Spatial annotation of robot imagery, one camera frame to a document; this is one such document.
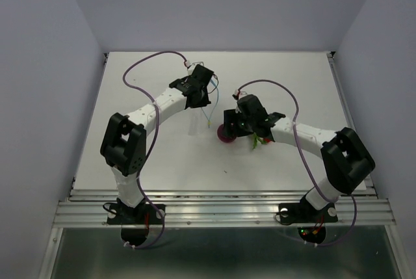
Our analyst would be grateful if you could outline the white daikon radish with leaves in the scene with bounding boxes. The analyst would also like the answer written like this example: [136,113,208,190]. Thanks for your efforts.
[252,133,263,150]

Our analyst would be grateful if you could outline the purple red onion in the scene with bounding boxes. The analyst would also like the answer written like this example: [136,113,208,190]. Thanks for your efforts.
[216,124,236,143]

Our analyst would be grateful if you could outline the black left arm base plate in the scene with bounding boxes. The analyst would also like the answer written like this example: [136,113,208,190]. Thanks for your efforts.
[103,202,162,226]

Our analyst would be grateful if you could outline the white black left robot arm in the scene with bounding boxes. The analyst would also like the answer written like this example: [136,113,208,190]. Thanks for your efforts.
[100,64,215,223]

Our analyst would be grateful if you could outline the clear zip top bag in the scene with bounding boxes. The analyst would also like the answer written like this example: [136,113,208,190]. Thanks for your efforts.
[188,75,220,136]

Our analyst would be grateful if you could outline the aluminium front frame rails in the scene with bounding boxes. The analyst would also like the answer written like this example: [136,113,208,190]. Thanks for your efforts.
[53,189,396,228]

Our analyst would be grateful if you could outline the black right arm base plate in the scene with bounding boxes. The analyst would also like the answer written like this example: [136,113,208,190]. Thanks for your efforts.
[274,202,338,226]

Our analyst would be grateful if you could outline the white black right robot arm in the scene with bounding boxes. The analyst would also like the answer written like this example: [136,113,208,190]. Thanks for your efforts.
[217,94,376,220]

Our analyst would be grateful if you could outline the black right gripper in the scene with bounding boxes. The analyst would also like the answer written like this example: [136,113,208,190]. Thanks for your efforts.
[221,108,255,138]

